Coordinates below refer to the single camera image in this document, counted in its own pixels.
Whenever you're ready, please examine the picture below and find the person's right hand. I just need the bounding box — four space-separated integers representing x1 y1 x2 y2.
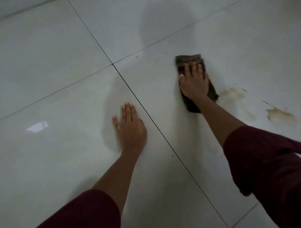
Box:
178 62 210 101

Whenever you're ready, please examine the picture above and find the person's left hand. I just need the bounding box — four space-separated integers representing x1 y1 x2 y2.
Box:
112 102 148 156

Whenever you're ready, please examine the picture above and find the dark brown cleaning cloth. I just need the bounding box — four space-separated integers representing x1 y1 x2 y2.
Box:
175 54 219 114

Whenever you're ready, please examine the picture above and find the person's right forearm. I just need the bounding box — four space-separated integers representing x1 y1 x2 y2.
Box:
192 95 246 148

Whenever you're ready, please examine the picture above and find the person's left forearm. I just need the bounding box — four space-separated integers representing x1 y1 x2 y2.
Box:
92 150 142 215

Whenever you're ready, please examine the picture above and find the brown liquid stain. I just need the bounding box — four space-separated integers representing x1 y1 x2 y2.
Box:
263 101 298 123

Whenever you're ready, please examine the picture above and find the maroon left sleeve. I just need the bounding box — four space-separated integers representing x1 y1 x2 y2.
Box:
36 189 122 228

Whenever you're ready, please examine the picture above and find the maroon sleeve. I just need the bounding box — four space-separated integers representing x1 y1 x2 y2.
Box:
223 125 301 228
36 189 122 228

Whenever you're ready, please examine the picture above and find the maroon right sleeve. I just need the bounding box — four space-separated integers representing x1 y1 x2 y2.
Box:
223 125 301 228

